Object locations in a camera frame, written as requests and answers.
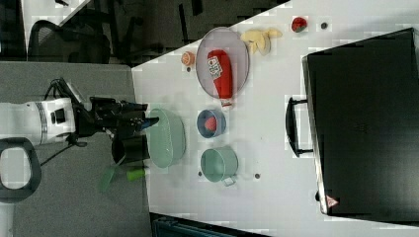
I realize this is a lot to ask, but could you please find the green slotted spatula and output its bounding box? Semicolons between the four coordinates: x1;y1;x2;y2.
99;166;147;193

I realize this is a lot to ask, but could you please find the black office chair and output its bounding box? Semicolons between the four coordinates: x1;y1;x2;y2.
28;20;111;64

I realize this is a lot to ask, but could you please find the green cup with handle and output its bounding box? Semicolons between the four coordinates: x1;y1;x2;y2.
201;146;238;187

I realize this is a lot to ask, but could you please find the red strawberry in bowl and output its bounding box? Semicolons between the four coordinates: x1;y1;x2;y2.
205;117;217;131

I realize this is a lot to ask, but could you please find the black pot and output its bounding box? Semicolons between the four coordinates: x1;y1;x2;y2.
112;135;150;164

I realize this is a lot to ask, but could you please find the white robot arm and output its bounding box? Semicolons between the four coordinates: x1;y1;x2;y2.
1;97;160;205

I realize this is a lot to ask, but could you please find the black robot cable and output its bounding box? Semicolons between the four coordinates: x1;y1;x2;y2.
40;77;87;167

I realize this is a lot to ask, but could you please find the black toaster oven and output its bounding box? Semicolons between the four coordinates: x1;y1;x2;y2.
301;28;419;226

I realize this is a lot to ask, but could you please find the green oval colander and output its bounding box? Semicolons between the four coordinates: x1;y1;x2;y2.
146;109;186;168

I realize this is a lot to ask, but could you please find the blue small bowl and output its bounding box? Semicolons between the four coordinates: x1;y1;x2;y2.
197;110;226;138

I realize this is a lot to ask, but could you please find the grey round plate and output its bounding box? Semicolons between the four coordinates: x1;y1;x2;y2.
196;27;249;99

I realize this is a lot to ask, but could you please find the orange slice toy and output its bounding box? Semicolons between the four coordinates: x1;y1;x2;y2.
181;51;195;66

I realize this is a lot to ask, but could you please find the red plush ketchup bottle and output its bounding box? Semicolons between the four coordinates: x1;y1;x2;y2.
207;49;233;108

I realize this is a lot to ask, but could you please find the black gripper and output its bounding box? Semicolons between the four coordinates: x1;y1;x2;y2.
74;97;159;139

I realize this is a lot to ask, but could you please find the yellow plush banana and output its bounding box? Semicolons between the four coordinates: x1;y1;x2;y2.
240;28;283;55

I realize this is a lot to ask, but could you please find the red strawberry toy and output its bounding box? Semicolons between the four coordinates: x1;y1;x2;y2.
292;17;307;33

